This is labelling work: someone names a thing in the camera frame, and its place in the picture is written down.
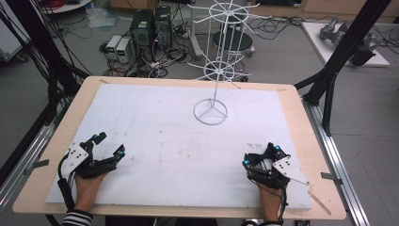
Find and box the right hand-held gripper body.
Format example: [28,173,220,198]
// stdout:
[246,150,311,190]

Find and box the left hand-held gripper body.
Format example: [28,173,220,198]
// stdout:
[59,141,118,181]

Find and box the person's right hand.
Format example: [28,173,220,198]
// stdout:
[256,182,284,222]

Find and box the person's left hand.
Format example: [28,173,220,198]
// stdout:
[73,171,108,213]

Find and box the wooden table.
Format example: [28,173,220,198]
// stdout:
[12,75,347,221]

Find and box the thin wooden stick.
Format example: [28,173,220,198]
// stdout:
[308,189,333,217]

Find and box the white foam mat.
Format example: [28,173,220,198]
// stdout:
[45,83,313,211]

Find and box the white bench power supply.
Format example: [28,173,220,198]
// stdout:
[115,38,133,65]
[105,34,122,60]

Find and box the white floor board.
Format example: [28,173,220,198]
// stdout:
[300,21,391,68]

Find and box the black computer tower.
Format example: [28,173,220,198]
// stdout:
[129,8,155,61]
[152,5,173,51]

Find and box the black round stool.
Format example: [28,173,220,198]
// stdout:
[213,25,254,58]

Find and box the clear plastic bag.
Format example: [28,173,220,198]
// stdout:
[86,5,120,31]

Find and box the white metal stand leg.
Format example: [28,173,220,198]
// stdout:
[187,3,206,61]

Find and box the round white table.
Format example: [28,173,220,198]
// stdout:
[40,0,94,15]

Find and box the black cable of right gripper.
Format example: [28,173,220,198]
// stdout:
[247,177,289,224]

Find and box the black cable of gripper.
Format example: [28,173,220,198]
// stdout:
[56,153,77,212]
[247,177,289,224]

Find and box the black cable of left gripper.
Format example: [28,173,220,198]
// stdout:
[56,153,77,212]

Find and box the grey metal bracket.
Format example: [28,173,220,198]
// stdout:
[24,158,51,176]
[320,171,343,186]

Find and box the aluminium rail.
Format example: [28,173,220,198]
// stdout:
[0,105,72,210]
[301,96,372,226]

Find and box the white wire display rack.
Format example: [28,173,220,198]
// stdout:
[186,0,273,127]

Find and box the black metal frame post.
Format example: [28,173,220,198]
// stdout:
[0,0,90,186]
[294,0,393,137]

